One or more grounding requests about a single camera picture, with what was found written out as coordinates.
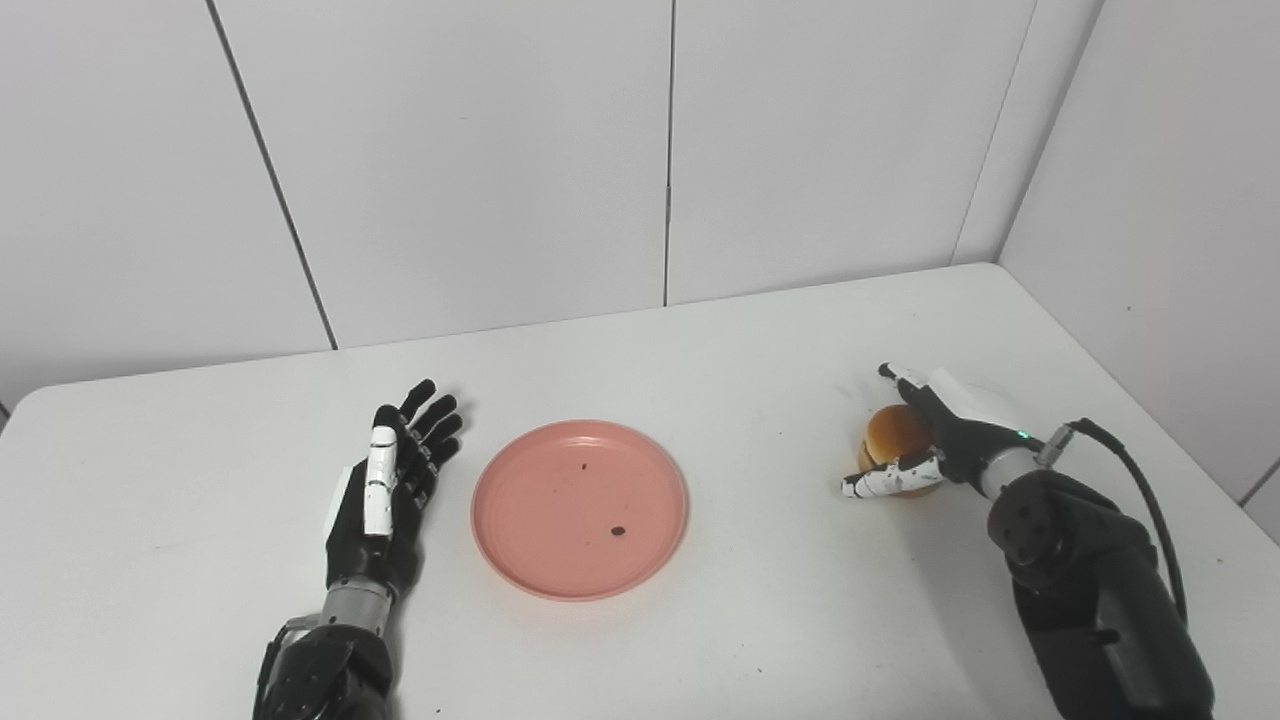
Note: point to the pink round plate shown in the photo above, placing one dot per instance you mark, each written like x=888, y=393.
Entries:
x=580, y=510

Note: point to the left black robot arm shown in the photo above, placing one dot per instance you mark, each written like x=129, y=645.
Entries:
x=330, y=660

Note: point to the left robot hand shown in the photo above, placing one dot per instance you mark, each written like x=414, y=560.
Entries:
x=385, y=500

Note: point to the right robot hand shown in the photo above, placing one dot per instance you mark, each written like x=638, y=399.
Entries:
x=940, y=440

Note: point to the toy hamburger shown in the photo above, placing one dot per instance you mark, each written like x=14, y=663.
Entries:
x=893, y=435

